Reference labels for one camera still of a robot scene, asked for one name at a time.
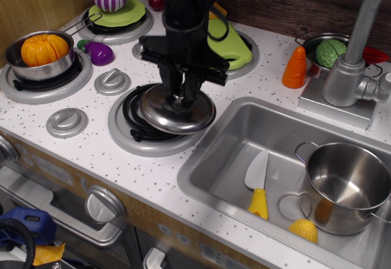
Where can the red toy chili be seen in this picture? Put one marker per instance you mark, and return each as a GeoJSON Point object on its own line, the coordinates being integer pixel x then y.
{"type": "Point", "coordinates": [374, 56]}

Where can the silver oven door handle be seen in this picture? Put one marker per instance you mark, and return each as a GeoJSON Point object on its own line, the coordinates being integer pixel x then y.
{"type": "Point", "coordinates": [27, 193]}

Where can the black front stove coil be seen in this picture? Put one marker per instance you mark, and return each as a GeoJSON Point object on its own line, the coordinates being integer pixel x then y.
{"type": "Point", "coordinates": [140, 129]}

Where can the silver sink basin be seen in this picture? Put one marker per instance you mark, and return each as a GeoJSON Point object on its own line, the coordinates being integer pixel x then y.
{"type": "Point", "coordinates": [215, 173]}

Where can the blue tool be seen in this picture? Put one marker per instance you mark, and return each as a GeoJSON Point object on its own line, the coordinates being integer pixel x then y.
{"type": "Point", "coordinates": [38, 222]}

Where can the orange toy carrot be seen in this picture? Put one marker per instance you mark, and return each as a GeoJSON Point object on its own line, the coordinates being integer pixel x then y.
{"type": "Point", "coordinates": [295, 71]}

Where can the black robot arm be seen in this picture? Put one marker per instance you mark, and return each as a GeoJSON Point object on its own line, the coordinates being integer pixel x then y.
{"type": "Point", "coordinates": [185, 15]}

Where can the yellow handled toy knife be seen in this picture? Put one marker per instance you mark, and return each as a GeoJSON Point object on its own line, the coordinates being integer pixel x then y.
{"type": "Point", "coordinates": [255, 180]}

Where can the stainless steel pot lid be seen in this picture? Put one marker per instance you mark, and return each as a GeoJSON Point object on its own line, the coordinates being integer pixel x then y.
{"type": "Point", "coordinates": [172, 114]}

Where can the large steel pot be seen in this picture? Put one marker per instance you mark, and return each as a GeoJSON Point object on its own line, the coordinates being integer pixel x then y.
{"type": "Point", "coordinates": [343, 187]}

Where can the yellow toy corn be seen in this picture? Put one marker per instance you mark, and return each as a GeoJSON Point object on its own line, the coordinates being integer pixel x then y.
{"type": "Point", "coordinates": [305, 229]}

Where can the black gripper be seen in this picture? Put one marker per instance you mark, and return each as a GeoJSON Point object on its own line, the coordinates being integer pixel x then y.
{"type": "Point", "coordinates": [186, 51]}

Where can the silver stove knob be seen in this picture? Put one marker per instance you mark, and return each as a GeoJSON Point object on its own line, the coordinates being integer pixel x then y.
{"type": "Point", "coordinates": [67, 123]}
{"type": "Point", "coordinates": [137, 51]}
{"type": "Point", "coordinates": [112, 83]}

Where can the small steel saucepan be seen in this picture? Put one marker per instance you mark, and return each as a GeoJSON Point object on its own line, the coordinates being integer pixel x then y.
{"type": "Point", "coordinates": [44, 72]}

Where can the silver oven dial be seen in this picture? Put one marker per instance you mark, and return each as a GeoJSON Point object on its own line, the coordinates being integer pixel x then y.
{"type": "Point", "coordinates": [103, 206]}

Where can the yellow cloth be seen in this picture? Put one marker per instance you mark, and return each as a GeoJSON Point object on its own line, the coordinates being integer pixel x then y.
{"type": "Point", "coordinates": [48, 253]}

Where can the green toy cabbage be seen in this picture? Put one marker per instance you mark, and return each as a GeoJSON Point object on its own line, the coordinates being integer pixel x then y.
{"type": "Point", "coordinates": [328, 51]}

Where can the small steel pot right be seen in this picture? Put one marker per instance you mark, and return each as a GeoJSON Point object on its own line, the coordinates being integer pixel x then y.
{"type": "Point", "coordinates": [310, 43]}

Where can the purple toy eggplant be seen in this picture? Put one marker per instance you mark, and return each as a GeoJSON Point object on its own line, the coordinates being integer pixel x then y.
{"type": "Point", "coordinates": [99, 53]}

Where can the green toy plate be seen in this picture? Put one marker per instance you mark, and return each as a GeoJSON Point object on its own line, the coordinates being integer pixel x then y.
{"type": "Point", "coordinates": [130, 13]}

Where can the silver stove knob upper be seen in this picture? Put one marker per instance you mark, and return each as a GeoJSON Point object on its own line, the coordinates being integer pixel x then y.
{"type": "Point", "coordinates": [137, 51]}

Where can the silver toy faucet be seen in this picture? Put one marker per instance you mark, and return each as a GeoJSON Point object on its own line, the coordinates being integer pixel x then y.
{"type": "Point", "coordinates": [347, 95]}

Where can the silver stove knob front left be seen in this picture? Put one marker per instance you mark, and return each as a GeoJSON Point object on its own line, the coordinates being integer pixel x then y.
{"type": "Point", "coordinates": [67, 123]}

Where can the silver stove knob middle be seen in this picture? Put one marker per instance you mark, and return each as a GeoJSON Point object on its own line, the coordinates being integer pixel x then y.
{"type": "Point", "coordinates": [112, 83]}

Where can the green toy cutting board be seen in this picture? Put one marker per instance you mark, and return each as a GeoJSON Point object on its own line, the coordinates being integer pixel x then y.
{"type": "Point", "coordinates": [228, 44]}

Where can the orange toy pumpkin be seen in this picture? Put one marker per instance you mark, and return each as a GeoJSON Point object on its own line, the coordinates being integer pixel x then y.
{"type": "Point", "coordinates": [43, 49]}

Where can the yellow toy banana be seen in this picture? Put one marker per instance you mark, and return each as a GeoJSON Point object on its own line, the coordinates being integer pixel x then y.
{"type": "Point", "coordinates": [223, 11]}

